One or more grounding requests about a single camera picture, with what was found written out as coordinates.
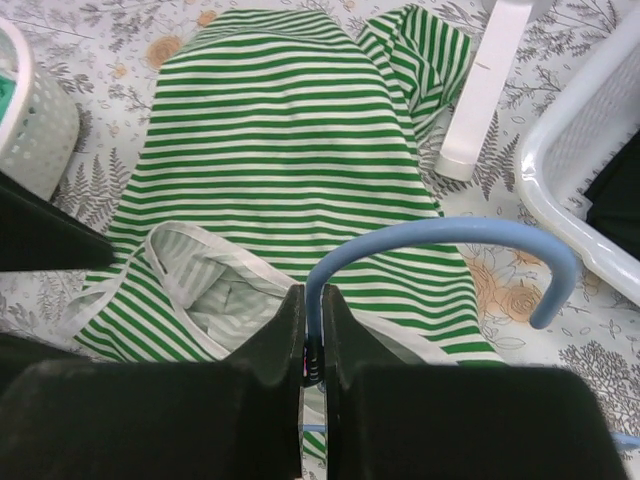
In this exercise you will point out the green striped tank top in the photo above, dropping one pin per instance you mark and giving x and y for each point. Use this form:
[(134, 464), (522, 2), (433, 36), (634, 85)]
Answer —
[(274, 138)]

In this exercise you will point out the white left laundry basket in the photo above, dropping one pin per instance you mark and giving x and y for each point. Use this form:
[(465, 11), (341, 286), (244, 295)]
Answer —
[(40, 123)]

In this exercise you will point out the green shirt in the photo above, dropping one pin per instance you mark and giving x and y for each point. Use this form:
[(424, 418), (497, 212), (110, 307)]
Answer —
[(7, 87)]

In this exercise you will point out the white right laundry basket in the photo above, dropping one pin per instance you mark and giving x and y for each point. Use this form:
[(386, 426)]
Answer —
[(591, 120)]

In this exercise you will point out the black folded garment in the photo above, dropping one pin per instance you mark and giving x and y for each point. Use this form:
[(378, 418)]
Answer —
[(614, 196)]

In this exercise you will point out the white laundry basket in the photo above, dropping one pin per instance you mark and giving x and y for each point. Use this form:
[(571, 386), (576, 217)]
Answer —
[(40, 123), (591, 120)]

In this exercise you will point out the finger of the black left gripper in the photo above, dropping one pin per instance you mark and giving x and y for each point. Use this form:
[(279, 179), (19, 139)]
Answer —
[(36, 236), (22, 356)]

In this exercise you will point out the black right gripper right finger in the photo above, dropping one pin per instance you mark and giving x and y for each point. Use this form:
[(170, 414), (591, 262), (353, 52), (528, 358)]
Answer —
[(391, 420)]

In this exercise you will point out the blue wire hanger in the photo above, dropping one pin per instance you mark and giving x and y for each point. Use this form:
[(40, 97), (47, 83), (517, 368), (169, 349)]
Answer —
[(545, 246)]

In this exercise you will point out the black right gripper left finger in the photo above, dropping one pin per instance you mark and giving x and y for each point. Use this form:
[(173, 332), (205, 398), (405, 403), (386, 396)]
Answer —
[(237, 418)]

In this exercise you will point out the white clothes rack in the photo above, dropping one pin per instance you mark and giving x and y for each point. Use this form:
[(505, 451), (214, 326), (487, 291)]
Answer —
[(487, 75)]

